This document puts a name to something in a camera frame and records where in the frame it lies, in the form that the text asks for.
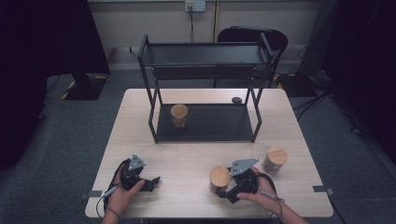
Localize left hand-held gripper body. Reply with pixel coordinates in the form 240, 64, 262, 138
120, 153, 147, 191

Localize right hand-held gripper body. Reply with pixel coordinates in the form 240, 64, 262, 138
227, 158, 260, 204

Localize glass jar with red contents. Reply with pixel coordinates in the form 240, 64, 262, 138
208, 165, 233, 195

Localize glass jar with brown contents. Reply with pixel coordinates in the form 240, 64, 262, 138
262, 147, 289, 175

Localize black metal two-tier shelf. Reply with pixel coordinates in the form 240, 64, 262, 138
136, 32, 275, 144

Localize glass jar with beige contents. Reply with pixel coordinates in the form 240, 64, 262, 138
170, 104, 190, 130

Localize person's right hand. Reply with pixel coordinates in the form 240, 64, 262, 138
237, 167, 283, 215

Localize person's left hand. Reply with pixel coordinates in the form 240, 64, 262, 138
106, 167, 146, 217

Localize black stand base striped tape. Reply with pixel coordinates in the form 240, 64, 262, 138
60, 73, 108, 102

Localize black floor plate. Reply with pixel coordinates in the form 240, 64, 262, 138
275, 73, 318, 98

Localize black chair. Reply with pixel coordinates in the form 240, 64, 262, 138
213, 25, 290, 90

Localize black curtain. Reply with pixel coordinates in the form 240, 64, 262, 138
0, 0, 111, 171
320, 0, 396, 164

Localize grey upright stand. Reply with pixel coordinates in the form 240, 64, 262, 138
298, 0, 341, 77

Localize left hand-held gripper cable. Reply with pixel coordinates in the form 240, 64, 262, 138
95, 159, 132, 219

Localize hand-held gripper cable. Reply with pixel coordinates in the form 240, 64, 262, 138
95, 159, 132, 219
255, 172, 285, 220

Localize right hand-held gripper cable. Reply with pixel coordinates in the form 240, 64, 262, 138
255, 172, 285, 220

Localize black floor cables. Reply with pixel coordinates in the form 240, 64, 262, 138
292, 89, 372, 136

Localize black power cable on wall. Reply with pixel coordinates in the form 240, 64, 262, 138
188, 5, 196, 44

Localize white wall outlet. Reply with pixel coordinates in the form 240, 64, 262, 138
184, 0, 206, 13

